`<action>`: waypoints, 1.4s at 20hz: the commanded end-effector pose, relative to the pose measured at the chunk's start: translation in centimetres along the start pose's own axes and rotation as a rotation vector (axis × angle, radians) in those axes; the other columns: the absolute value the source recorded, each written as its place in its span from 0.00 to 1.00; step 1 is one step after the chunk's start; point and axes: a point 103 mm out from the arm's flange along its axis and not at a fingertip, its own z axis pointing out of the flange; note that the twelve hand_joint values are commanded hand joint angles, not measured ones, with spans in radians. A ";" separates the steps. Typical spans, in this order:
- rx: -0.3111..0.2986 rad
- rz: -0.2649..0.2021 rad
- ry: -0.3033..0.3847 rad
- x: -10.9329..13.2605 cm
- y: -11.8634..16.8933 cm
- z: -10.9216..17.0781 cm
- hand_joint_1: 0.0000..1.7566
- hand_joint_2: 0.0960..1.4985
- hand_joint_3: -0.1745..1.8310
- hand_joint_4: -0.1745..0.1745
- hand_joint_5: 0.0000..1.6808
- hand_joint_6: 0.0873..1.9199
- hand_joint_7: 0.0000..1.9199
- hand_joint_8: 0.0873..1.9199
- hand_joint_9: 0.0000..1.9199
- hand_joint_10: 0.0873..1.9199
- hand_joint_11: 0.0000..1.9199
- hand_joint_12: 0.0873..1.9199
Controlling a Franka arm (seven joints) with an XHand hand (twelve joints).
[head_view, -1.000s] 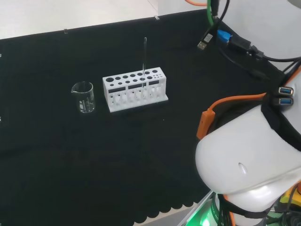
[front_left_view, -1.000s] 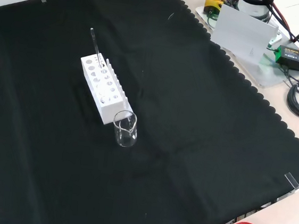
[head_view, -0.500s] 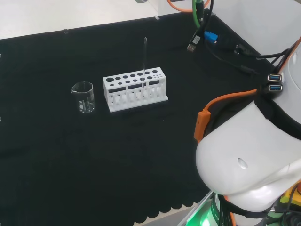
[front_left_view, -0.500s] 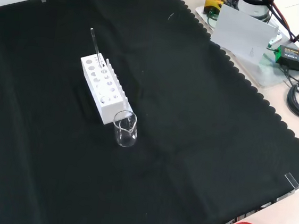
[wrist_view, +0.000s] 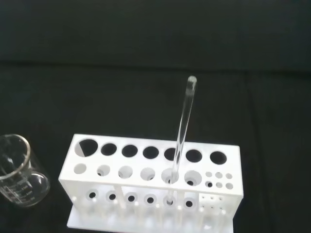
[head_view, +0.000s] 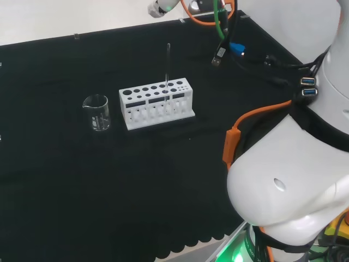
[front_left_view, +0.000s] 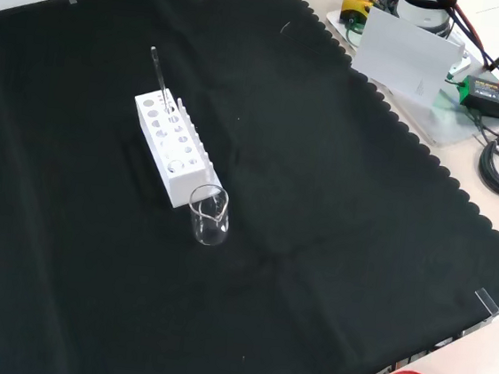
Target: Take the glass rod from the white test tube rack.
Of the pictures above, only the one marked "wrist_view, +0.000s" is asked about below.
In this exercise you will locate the white test tube rack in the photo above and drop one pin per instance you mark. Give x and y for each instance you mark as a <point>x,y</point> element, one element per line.
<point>136,161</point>

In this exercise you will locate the clear glass beaker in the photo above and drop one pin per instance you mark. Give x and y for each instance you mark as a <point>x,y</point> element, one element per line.
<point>24,190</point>

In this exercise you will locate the black bench cloth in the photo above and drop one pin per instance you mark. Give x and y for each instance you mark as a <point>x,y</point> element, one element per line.
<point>145,48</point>

